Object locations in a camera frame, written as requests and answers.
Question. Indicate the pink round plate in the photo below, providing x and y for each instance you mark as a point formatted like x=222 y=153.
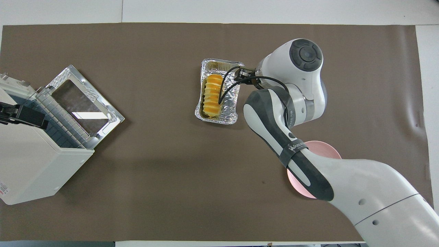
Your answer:
x=295 y=185

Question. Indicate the sliced yellow bread loaf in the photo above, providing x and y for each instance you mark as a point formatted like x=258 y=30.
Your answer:
x=212 y=96

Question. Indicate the brown table mat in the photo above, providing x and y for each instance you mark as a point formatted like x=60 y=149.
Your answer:
x=154 y=178

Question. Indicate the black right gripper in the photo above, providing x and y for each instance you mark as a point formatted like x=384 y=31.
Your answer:
x=247 y=73

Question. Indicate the glass oven door metal frame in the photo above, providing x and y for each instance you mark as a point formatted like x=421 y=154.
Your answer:
x=85 y=103

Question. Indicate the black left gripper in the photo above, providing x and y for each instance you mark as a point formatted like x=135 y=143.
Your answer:
x=31 y=117

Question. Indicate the cream white toaster oven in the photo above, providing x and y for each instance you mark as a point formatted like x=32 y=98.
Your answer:
x=31 y=171

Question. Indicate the aluminium foil tray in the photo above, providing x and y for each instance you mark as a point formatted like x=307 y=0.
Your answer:
x=229 y=109

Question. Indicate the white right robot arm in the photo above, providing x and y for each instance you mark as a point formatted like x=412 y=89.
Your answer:
x=377 y=192

